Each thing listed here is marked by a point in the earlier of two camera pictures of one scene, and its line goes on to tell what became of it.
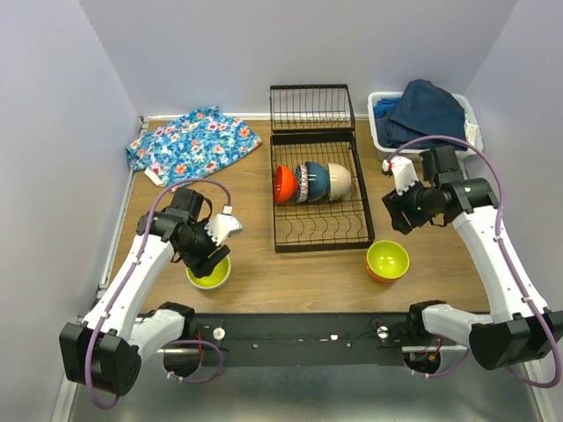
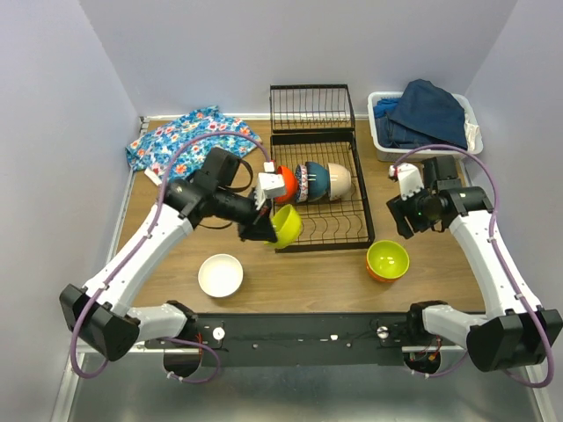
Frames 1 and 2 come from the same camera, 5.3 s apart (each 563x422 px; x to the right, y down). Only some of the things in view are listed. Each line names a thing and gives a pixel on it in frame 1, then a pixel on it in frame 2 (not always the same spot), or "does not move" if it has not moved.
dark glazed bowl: [318, 181] does not move
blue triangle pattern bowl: [301, 184] does not move
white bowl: [339, 181] does not move
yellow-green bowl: [215, 279] -> [288, 227]
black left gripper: [203, 264] -> [259, 225]
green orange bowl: [387, 260] does not move
